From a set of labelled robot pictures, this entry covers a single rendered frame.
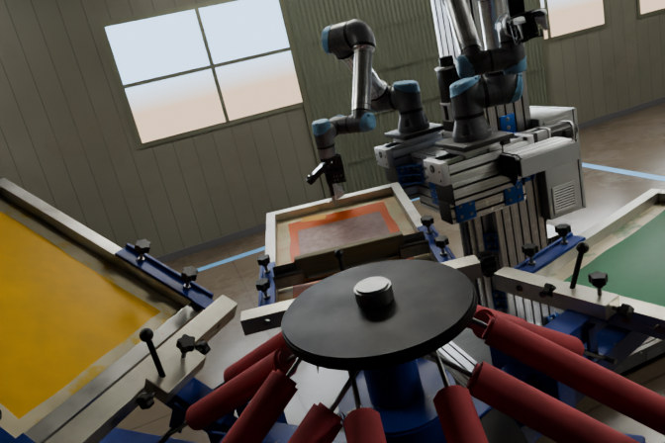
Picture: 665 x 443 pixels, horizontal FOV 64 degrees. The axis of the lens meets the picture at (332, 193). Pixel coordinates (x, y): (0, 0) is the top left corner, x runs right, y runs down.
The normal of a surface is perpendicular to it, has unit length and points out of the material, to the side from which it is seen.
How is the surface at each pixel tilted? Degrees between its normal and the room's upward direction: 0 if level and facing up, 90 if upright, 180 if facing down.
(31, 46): 90
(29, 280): 32
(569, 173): 90
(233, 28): 90
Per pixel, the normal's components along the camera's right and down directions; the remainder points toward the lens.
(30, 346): 0.28, -0.84
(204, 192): 0.32, 0.18
